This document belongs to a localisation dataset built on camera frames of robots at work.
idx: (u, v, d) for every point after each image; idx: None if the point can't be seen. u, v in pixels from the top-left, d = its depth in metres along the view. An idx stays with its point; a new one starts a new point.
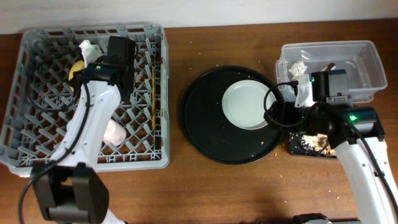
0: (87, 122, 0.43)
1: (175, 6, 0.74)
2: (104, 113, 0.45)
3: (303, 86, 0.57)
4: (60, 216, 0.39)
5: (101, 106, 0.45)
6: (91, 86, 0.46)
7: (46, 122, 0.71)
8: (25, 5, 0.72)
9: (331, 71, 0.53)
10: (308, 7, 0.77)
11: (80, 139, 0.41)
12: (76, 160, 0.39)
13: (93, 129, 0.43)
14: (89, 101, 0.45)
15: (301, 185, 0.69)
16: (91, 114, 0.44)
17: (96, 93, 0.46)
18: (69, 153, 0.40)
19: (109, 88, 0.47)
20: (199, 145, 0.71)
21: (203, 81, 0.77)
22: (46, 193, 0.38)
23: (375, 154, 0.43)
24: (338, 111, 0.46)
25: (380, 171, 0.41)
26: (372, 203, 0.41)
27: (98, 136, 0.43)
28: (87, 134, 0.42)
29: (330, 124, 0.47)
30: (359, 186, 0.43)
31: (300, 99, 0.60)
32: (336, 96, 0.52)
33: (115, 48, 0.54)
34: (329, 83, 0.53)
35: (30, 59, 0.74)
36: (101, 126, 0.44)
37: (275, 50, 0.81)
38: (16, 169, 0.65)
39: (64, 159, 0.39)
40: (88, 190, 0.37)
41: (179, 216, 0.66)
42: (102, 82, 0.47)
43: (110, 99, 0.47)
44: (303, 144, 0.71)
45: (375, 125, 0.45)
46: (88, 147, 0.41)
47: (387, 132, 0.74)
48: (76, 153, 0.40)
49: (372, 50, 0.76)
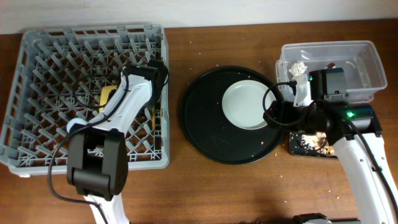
0: (124, 101, 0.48)
1: (175, 6, 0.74)
2: (138, 99, 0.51)
3: (301, 86, 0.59)
4: (81, 181, 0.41)
5: (137, 93, 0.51)
6: (130, 79, 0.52)
7: (46, 122, 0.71)
8: (25, 5, 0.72)
9: (329, 70, 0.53)
10: (308, 7, 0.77)
11: (115, 112, 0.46)
12: (110, 127, 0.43)
13: (129, 106, 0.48)
14: (128, 87, 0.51)
15: (301, 185, 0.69)
16: (128, 95, 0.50)
17: (135, 83, 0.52)
18: (106, 121, 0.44)
19: (144, 82, 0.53)
20: (199, 145, 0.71)
21: (203, 81, 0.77)
22: (78, 151, 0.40)
23: (372, 149, 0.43)
24: (336, 108, 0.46)
25: (378, 166, 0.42)
26: (371, 198, 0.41)
27: (131, 115, 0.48)
28: (124, 109, 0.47)
29: (328, 121, 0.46)
30: (357, 180, 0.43)
31: (298, 98, 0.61)
32: (334, 94, 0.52)
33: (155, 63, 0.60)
34: (326, 81, 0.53)
35: (30, 59, 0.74)
36: (135, 106, 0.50)
37: (275, 50, 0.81)
38: (16, 169, 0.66)
39: (99, 124, 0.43)
40: (116, 154, 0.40)
41: (179, 216, 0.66)
42: (140, 78, 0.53)
43: (142, 95, 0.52)
44: (302, 144, 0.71)
45: (372, 122, 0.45)
46: (122, 119, 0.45)
47: (387, 132, 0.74)
48: (112, 121, 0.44)
49: (372, 50, 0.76)
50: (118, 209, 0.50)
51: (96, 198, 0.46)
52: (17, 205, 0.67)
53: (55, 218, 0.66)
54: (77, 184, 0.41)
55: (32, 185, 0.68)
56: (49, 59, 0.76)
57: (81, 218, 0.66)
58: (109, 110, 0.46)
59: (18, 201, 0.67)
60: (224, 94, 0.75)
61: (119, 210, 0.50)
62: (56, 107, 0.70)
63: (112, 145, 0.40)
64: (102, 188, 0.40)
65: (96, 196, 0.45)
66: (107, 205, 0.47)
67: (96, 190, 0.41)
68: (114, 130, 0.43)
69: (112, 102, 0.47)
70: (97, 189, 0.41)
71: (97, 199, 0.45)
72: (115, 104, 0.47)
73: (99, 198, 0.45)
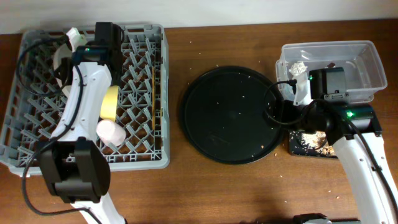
0: (83, 99, 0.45)
1: (175, 6, 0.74)
2: (99, 90, 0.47)
3: (301, 84, 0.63)
4: (65, 188, 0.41)
5: (93, 85, 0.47)
6: (81, 68, 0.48)
7: (46, 122, 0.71)
8: (25, 5, 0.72)
9: (331, 69, 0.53)
10: (307, 7, 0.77)
11: (79, 114, 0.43)
12: (76, 135, 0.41)
13: (98, 84, 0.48)
14: (82, 80, 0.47)
15: (301, 185, 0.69)
16: (97, 72, 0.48)
17: (88, 74, 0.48)
18: (69, 129, 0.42)
19: (99, 68, 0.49)
20: (199, 145, 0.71)
21: (203, 81, 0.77)
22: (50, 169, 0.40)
23: (372, 149, 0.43)
24: (336, 108, 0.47)
25: (377, 166, 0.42)
26: (370, 196, 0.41)
27: (93, 118, 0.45)
28: (84, 110, 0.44)
29: (328, 121, 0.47)
30: (357, 179, 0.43)
31: (298, 97, 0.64)
32: (334, 93, 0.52)
33: (101, 31, 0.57)
34: (327, 80, 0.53)
35: (30, 59, 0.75)
36: (97, 96, 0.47)
37: (275, 50, 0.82)
38: (15, 169, 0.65)
39: (64, 137, 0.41)
40: (89, 162, 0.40)
41: (180, 216, 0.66)
42: (92, 65, 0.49)
43: (101, 79, 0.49)
44: (302, 144, 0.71)
45: (372, 121, 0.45)
46: (86, 124, 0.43)
47: (387, 132, 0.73)
48: (75, 128, 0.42)
49: (372, 49, 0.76)
50: (109, 208, 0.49)
51: (84, 204, 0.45)
52: (16, 205, 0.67)
53: (55, 218, 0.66)
54: (47, 163, 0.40)
55: (32, 186, 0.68)
56: (49, 60, 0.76)
57: (81, 218, 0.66)
58: (69, 113, 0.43)
59: (18, 201, 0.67)
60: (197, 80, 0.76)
61: (111, 210, 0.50)
62: (56, 107, 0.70)
63: (83, 155, 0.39)
64: (93, 154, 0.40)
65: (83, 203, 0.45)
66: (96, 208, 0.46)
67: (81, 172, 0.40)
68: (82, 138, 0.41)
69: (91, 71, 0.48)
70: (84, 175, 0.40)
71: (86, 205, 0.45)
72: (76, 98, 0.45)
73: (87, 203, 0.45)
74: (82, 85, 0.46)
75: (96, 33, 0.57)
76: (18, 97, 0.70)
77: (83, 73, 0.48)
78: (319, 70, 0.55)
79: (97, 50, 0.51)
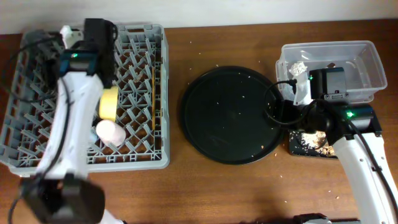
0: (71, 124, 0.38)
1: (175, 6, 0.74)
2: (89, 108, 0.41)
3: (301, 84, 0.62)
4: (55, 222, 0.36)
5: (82, 102, 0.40)
6: (66, 81, 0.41)
7: (46, 122, 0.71)
8: (25, 5, 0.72)
9: (331, 70, 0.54)
10: (307, 7, 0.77)
11: (68, 142, 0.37)
12: (64, 169, 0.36)
13: (89, 107, 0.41)
14: (69, 96, 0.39)
15: (301, 185, 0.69)
16: (86, 85, 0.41)
17: (75, 88, 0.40)
18: (57, 162, 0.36)
19: (87, 81, 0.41)
20: (199, 145, 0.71)
21: (203, 81, 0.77)
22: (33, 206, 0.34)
23: (372, 149, 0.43)
24: (336, 108, 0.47)
25: (377, 166, 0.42)
26: (370, 197, 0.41)
27: (83, 147, 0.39)
28: (73, 135, 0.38)
29: (328, 121, 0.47)
30: (357, 180, 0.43)
31: (298, 98, 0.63)
32: (334, 94, 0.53)
33: (92, 28, 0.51)
34: (327, 80, 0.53)
35: (30, 59, 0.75)
36: (87, 121, 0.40)
37: (275, 50, 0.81)
38: (16, 169, 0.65)
39: (51, 171, 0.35)
40: (79, 198, 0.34)
41: (180, 216, 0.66)
42: (78, 77, 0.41)
43: (91, 93, 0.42)
44: (302, 144, 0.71)
45: (372, 122, 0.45)
46: (75, 153, 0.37)
47: (388, 132, 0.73)
48: (63, 163, 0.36)
49: (372, 49, 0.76)
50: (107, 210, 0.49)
51: None
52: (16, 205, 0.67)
53: None
54: (30, 202, 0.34)
55: None
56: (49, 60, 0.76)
57: None
58: (55, 140, 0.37)
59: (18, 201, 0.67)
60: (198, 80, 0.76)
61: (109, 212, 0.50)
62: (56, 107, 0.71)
63: (71, 192, 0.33)
64: (84, 190, 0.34)
65: None
66: None
67: (71, 207, 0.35)
68: (72, 173, 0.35)
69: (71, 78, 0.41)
70: (76, 211, 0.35)
71: None
72: (62, 124, 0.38)
73: None
74: (69, 102, 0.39)
75: (87, 33, 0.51)
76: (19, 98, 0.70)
77: (69, 86, 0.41)
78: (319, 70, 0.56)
79: (84, 55, 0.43)
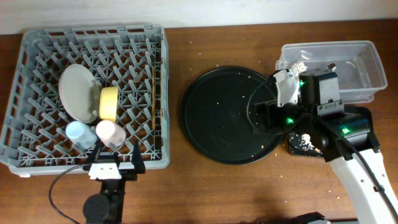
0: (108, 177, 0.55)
1: (175, 6, 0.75)
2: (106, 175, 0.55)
3: (289, 81, 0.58)
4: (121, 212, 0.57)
5: (106, 173, 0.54)
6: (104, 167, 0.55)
7: (46, 122, 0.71)
8: (26, 5, 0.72)
9: (324, 76, 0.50)
10: (306, 7, 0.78)
11: (99, 173, 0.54)
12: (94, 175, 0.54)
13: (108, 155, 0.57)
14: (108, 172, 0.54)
15: (302, 186, 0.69)
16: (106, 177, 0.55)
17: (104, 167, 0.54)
18: (97, 172, 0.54)
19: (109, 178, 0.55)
20: (199, 145, 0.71)
21: (203, 81, 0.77)
22: (106, 175, 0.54)
23: (372, 168, 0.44)
24: (330, 124, 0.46)
25: (379, 186, 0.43)
26: (374, 219, 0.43)
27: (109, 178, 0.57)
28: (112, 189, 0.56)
29: (324, 139, 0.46)
30: (360, 202, 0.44)
31: (283, 96, 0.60)
32: (328, 103, 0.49)
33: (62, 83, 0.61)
34: (320, 89, 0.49)
35: (30, 59, 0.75)
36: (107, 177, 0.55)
37: (275, 50, 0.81)
38: (16, 168, 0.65)
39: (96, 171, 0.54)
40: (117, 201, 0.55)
41: (179, 216, 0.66)
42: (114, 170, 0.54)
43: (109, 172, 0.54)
44: (302, 144, 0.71)
45: (369, 135, 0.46)
46: (100, 169, 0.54)
47: (388, 132, 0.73)
48: (102, 170, 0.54)
49: (372, 49, 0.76)
50: None
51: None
52: (17, 205, 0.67)
53: (55, 218, 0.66)
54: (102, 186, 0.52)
55: (32, 185, 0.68)
56: (49, 60, 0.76)
57: (81, 218, 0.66)
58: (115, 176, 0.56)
59: (20, 201, 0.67)
60: (198, 81, 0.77)
61: None
62: (56, 107, 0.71)
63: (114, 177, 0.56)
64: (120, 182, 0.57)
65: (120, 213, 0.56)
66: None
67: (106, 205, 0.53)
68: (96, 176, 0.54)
69: (109, 180, 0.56)
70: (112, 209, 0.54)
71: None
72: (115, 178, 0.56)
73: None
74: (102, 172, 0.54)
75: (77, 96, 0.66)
76: (19, 97, 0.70)
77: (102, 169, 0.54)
78: (311, 74, 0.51)
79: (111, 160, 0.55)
